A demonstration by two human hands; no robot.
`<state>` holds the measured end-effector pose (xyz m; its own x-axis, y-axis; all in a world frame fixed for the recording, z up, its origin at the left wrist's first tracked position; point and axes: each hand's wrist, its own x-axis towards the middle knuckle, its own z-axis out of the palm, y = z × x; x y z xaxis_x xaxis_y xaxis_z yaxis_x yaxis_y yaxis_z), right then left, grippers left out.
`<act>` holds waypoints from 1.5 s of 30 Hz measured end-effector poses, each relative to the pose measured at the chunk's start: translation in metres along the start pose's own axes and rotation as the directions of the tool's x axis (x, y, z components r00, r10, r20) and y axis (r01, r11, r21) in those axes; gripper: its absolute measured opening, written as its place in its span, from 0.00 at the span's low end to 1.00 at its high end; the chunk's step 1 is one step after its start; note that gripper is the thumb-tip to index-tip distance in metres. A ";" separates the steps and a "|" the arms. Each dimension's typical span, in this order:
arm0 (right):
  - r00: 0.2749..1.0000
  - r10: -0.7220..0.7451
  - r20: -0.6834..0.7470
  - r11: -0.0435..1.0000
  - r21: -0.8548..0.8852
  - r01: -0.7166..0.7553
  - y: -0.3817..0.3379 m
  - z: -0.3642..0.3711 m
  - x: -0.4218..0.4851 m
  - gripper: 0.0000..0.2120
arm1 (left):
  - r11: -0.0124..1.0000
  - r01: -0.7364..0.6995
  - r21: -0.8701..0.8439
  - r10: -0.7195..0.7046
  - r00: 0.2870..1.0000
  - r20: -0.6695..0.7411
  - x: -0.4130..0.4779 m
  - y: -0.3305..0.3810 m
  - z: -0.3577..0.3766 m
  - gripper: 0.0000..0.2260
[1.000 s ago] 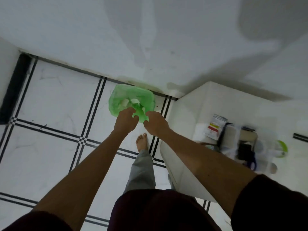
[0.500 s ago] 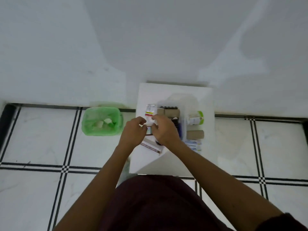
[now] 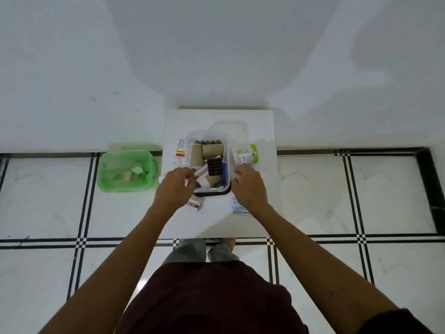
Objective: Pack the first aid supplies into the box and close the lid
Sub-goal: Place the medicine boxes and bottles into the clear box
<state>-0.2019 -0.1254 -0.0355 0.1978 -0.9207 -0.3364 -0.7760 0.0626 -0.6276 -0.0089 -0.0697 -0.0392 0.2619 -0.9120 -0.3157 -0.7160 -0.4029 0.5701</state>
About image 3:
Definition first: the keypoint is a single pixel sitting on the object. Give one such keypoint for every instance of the person's right hand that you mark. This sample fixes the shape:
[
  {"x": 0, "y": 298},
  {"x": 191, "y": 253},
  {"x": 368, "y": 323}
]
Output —
[{"x": 251, "y": 193}]

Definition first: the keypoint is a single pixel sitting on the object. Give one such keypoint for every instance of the person's left hand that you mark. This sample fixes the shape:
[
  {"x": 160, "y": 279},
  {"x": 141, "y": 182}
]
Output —
[{"x": 172, "y": 191}]

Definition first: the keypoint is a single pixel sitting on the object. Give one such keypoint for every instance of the person's left thumb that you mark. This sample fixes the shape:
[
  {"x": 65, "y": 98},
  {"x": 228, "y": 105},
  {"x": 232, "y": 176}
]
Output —
[{"x": 191, "y": 182}]

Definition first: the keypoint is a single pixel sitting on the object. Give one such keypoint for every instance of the person's right thumb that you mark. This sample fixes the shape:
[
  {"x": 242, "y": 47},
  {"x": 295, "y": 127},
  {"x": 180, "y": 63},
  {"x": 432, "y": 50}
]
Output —
[{"x": 234, "y": 187}]

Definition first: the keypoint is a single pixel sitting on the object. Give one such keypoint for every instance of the long brown white box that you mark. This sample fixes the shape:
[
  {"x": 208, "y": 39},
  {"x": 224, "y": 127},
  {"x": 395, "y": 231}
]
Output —
[{"x": 202, "y": 172}]

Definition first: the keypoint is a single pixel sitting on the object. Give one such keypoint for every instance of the person's right forearm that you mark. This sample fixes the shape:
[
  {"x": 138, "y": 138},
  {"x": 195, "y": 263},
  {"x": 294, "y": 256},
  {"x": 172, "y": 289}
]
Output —
[{"x": 323, "y": 267}]

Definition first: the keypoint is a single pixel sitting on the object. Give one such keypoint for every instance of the person's left forearm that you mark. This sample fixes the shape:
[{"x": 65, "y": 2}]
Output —
[{"x": 114, "y": 267}]

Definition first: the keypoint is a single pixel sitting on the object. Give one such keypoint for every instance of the short brown white box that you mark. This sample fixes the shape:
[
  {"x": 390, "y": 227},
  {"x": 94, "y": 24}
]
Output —
[{"x": 194, "y": 204}]

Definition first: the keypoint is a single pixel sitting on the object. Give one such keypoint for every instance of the white blue bandage packet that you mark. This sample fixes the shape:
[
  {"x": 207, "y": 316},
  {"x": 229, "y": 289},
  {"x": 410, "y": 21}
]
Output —
[{"x": 239, "y": 209}]

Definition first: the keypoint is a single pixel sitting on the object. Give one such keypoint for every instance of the narrow beige bandage roll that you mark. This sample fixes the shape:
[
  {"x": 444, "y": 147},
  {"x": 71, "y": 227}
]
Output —
[{"x": 196, "y": 154}]

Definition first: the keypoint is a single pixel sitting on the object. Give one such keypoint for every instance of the small clear vial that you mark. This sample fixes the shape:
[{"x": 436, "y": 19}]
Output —
[{"x": 180, "y": 153}]

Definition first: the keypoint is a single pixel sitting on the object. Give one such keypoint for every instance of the white tube with green cap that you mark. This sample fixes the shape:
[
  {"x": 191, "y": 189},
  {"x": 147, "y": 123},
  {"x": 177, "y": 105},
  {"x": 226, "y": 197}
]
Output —
[{"x": 245, "y": 157}]

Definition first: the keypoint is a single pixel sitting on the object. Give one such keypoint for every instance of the clear plastic storage container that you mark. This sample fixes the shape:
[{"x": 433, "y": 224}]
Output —
[{"x": 226, "y": 149}]

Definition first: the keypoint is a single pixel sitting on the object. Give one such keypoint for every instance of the wide beige bandage roll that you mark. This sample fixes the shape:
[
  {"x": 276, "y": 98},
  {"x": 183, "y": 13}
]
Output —
[{"x": 212, "y": 149}]

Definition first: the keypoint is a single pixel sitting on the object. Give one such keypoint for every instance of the dark capsule strip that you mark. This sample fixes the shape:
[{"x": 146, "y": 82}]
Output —
[{"x": 208, "y": 141}]

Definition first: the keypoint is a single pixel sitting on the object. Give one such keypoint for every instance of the white crumpled paper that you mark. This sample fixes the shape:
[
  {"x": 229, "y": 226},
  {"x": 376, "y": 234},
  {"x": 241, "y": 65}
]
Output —
[{"x": 137, "y": 170}]

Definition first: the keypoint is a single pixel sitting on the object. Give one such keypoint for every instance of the grey trousers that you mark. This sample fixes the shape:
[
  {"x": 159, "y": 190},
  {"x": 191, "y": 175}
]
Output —
[{"x": 187, "y": 250}]

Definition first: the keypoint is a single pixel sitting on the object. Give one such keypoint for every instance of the green waste bin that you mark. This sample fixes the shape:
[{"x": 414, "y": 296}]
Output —
[{"x": 118, "y": 163}]

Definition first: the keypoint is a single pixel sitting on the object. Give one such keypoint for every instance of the maroon shirt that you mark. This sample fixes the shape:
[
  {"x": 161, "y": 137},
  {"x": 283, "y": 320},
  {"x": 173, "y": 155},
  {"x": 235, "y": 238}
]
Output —
[{"x": 208, "y": 299}]

